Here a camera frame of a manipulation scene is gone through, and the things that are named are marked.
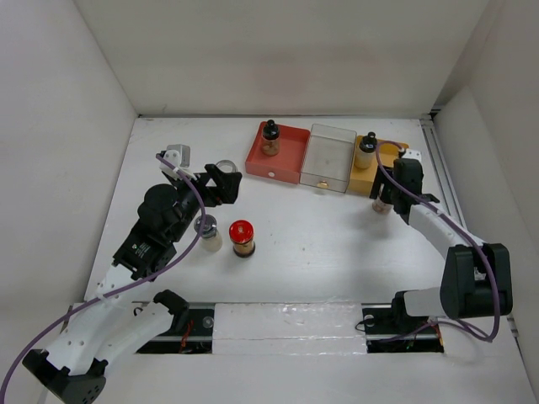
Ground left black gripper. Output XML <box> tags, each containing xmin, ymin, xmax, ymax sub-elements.
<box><xmin>168</xmin><ymin>164</ymin><xmax>241</xmax><ymax>242</ymax></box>

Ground white-lid small jar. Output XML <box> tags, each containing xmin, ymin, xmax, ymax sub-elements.
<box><xmin>372</xmin><ymin>185</ymin><xmax>392</xmax><ymax>214</ymax></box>

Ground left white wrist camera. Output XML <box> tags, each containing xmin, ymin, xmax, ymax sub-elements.
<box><xmin>159</xmin><ymin>144</ymin><xmax>195</xmax><ymax>179</ymax></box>

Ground black-cap brown spice bottle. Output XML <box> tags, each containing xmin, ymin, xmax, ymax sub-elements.
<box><xmin>261</xmin><ymin>120</ymin><xmax>280</xmax><ymax>157</ymax></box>

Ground black-cap white spice bottle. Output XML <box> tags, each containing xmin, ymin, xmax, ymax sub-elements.
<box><xmin>354</xmin><ymin>131</ymin><xmax>377</xmax><ymax>169</ymax></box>

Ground purple cable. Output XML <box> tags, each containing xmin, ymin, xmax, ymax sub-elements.
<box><xmin>375</xmin><ymin>141</ymin><xmax>515</xmax><ymax>344</ymax></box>
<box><xmin>0</xmin><ymin>153</ymin><xmax>208</xmax><ymax>404</ymax></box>

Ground wide silver-rim spice jar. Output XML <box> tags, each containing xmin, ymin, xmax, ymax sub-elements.
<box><xmin>216</xmin><ymin>159</ymin><xmax>238</xmax><ymax>173</ymax></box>

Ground clear plastic tray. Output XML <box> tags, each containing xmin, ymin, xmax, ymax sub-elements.
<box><xmin>300</xmin><ymin>124</ymin><xmax>357</xmax><ymax>193</ymax></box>

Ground yellow tray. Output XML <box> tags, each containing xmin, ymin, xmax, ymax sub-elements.
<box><xmin>347</xmin><ymin>135</ymin><xmax>399</xmax><ymax>196</ymax></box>

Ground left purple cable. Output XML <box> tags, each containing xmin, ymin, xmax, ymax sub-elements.
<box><xmin>0</xmin><ymin>153</ymin><xmax>208</xmax><ymax>404</ymax></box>

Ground aluminium mounting rail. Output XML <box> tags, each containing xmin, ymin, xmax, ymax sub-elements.
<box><xmin>419</xmin><ymin>114</ymin><xmax>467</xmax><ymax>229</ymax></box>

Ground silver-cap white spice jar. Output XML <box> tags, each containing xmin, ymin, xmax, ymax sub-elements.
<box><xmin>194</xmin><ymin>215</ymin><xmax>222</xmax><ymax>253</ymax></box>

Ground red tray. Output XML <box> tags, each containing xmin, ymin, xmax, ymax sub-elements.
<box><xmin>245</xmin><ymin>121</ymin><xmax>311</xmax><ymax>184</ymax></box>

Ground red-cap dark sauce bottle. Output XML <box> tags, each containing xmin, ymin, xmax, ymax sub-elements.
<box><xmin>229</xmin><ymin>220</ymin><xmax>256</xmax><ymax>258</ymax></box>

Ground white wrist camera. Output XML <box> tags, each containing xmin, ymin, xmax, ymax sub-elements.
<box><xmin>159</xmin><ymin>144</ymin><xmax>195</xmax><ymax>179</ymax></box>
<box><xmin>398</xmin><ymin>148</ymin><xmax>422</xmax><ymax>162</ymax></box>

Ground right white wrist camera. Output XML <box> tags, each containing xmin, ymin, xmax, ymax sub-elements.
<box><xmin>398</xmin><ymin>148</ymin><xmax>422</xmax><ymax>162</ymax></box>

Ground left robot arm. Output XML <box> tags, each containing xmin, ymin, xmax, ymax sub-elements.
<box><xmin>23</xmin><ymin>163</ymin><xmax>242</xmax><ymax>403</ymax></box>

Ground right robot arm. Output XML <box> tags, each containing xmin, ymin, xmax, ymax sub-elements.
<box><xmin>370</xmin><ymin>156</ymin><xmax>513</xmax><ymax>342</ymax></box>

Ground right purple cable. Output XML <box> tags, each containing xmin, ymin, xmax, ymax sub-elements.
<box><xmin>375</xmin><ymin>141</ymin><xmax>515</xmax><ymax>344</ymax></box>

